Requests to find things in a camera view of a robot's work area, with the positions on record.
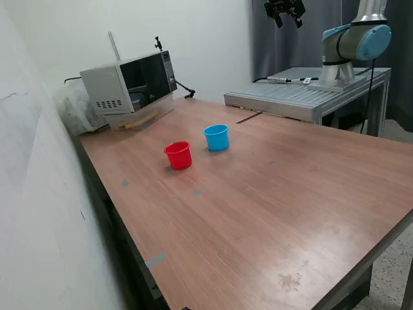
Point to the red plastic cup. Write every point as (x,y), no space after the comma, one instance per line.
(179,159)

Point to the clear plastic bag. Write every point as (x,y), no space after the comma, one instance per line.
(74,109)

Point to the thin metal rod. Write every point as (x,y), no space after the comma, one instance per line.
(114,46)

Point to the silver microwave oven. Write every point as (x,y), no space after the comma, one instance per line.
(106,87)

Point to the small black camera mount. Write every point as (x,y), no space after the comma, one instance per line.
(158,43)

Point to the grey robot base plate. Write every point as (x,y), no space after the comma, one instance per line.
(322,86)

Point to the dark grey curtain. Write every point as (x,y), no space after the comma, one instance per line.
(267,48)

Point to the aluminium robot stand table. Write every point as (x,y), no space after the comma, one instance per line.
(280,93)

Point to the silver blue-jointed robot arm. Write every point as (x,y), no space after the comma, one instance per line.
(345,42)

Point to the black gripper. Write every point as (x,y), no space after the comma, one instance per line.
(285,6)

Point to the dark metal strip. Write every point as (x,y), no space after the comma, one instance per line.
(246,119)

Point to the yellow wooden strips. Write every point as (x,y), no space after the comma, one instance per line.
(132,124)

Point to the blue plastic cup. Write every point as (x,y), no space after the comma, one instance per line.
(217,142)

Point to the long grey tape strip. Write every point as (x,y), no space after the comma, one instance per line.
(155,260)

